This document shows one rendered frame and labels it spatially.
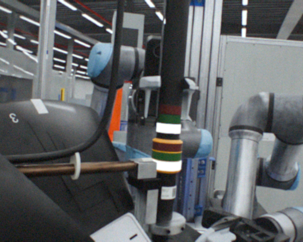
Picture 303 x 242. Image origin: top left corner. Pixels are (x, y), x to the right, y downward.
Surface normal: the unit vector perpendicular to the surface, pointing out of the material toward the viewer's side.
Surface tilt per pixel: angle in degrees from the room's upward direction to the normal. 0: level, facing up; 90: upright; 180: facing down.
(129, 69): 114
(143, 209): 90
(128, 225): 48
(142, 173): 90
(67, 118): 39
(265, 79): 90
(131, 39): 90
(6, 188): 70
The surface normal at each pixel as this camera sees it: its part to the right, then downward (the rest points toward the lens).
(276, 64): -0.04, 0.06
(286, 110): -0.33, -0.13
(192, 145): 0.38, 0.08
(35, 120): 0.49, -0.66
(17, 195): 0.89, -0.24
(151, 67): 0.07, 0.52
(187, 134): 0.33, -0.59
